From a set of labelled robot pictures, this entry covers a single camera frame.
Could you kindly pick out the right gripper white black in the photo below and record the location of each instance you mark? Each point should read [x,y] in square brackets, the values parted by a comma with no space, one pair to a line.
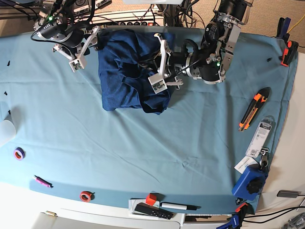
[77,45]

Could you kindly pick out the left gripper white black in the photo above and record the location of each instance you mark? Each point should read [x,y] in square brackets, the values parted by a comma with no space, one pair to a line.
[169,65]

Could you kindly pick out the dark blue t-shirt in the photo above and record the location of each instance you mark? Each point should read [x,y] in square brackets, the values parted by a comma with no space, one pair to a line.
[124,84]

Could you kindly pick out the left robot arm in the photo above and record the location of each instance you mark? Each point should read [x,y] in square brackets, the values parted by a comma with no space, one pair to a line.
[208,61]

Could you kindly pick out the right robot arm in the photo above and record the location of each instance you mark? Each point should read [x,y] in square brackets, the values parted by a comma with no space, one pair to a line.
[68,24]

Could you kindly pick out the black foot pedal start label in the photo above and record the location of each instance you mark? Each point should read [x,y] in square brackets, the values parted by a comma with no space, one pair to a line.
[80,6]

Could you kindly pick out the light blue table cloth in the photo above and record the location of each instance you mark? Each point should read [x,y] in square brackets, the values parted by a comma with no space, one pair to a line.
[187,154]

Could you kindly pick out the orange black utility knife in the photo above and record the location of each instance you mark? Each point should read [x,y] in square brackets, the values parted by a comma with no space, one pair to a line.
[255,105]

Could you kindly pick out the white packaged item blister card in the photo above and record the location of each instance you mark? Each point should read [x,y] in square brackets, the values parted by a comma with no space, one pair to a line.
[260,136]

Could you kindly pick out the white paper roll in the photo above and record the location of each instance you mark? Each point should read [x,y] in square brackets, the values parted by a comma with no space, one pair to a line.
[7,132]

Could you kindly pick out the blue spring clamp top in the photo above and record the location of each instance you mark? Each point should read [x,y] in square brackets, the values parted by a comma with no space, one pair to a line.
[282,27]

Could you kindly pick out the white paper card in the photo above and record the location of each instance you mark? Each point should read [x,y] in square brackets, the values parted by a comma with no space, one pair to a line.
[244,163]

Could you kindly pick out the orange black clamp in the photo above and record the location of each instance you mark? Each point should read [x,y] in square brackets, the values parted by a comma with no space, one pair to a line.
[289,53]
[242,207]

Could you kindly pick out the red cube block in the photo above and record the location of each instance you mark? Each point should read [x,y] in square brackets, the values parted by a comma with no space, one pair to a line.
[151,199]

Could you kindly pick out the purple tape roll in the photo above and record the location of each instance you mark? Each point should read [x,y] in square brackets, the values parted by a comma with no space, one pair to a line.
[19,153]

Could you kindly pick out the white book under remote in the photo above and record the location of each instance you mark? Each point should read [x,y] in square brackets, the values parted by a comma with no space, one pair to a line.
[178,216]

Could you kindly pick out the white black marker pen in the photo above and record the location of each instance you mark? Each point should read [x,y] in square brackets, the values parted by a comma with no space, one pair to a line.
[178,206]

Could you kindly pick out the black remote control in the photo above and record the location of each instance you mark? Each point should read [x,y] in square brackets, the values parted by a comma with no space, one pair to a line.
[153,211]

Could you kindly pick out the metal carabiner keys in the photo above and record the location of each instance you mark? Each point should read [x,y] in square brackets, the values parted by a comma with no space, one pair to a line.
[264,159]

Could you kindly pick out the pink marker pen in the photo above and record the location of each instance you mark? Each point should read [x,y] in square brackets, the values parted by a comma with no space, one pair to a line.
[43,182]

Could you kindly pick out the red tape roll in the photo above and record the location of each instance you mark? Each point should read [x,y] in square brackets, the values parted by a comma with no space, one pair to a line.
[86,196]

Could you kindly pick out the blue box black knob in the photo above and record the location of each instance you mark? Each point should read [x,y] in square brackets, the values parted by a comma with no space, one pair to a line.
[250,183]

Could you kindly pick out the orange black lower clamp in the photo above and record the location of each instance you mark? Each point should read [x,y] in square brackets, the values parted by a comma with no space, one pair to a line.
[242,207]

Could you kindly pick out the blue black clamp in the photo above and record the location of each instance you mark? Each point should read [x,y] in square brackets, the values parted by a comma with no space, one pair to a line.
[234,223]

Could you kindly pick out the grey adapter box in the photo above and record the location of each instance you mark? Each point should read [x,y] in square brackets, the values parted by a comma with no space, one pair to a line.
[287,194]

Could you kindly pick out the white power strip red switch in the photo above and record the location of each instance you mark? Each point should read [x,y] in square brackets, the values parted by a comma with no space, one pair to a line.
[128,23]

